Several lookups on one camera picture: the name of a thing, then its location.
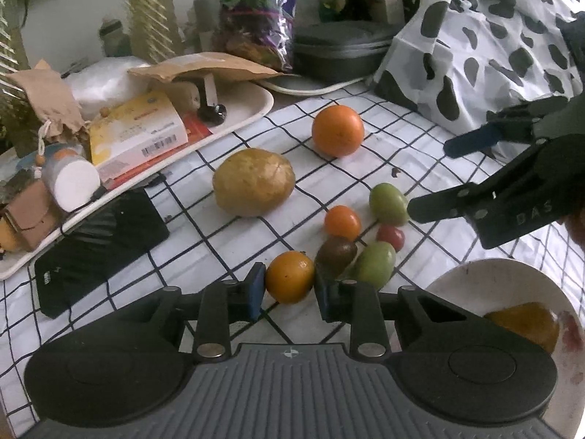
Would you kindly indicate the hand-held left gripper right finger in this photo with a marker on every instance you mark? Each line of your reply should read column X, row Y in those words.
column 322, row 298

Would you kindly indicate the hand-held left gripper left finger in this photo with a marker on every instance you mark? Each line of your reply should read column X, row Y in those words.
column 256, row 291

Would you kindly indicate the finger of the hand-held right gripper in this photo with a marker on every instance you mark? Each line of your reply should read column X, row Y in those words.
column 470, row 139
column 438, row 208

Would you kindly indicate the small yellow-orange citrus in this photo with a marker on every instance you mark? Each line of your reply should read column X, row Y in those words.
column 290, row 277

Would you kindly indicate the small brown round fruit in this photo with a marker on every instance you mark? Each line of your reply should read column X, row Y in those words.
column 335, row 255

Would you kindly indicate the green jujube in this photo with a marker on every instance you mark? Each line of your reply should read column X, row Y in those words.
column 374, row 265
column 387, row 203

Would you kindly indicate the small red cherry tomato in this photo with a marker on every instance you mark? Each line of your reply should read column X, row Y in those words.
column 391, row 237

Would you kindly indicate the small orange tomato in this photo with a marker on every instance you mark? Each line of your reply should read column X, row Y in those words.
column 342, row 222

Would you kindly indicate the white round plate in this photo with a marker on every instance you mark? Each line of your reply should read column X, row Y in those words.
column 475, row 292

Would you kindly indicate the person's right hand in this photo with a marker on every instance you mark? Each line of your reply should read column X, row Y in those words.
column 576, row 235

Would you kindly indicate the checked white sheet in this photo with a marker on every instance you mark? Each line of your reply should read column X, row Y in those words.
column 183, row 224

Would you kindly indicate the cow print cloth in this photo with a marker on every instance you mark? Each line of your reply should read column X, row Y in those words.
column 480, row 32

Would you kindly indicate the brown potato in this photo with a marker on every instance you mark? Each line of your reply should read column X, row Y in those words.
column 253, row 182

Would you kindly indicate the large orange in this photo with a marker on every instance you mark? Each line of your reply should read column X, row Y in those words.
column 337, row 130

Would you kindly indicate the brown pear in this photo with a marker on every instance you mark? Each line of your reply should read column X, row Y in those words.
column 525, row 329

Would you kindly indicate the grey zip case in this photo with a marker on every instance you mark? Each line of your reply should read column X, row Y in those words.
column 338, row 50

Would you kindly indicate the white oblong tray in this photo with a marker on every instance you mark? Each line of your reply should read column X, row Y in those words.
column 297, row 87
column 249, row 103

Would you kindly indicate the small black gadget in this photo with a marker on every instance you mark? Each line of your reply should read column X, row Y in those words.
column 212, row 112

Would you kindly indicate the yellow cardboard box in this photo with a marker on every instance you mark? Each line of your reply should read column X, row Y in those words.
column 137, row 130

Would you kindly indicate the white capped bottle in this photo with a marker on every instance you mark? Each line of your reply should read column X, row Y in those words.
column 73, row 183

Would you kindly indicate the brown paper envelope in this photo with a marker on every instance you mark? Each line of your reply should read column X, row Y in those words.
column 205, row 68

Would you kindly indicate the brown leather pouch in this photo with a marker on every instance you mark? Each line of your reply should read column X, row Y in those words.
column 29, row 215

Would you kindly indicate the purple snack bag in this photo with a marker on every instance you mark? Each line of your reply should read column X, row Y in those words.
column 256, row 13

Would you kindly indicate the white plastic bag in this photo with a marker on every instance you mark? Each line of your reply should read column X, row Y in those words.
column 105, row 84

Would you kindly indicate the grey slim bottle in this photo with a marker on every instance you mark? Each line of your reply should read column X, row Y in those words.
column 206, row 11

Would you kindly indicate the ribbed glass vase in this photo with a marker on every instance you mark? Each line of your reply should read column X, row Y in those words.
column 9, row 32
column 151, row 9

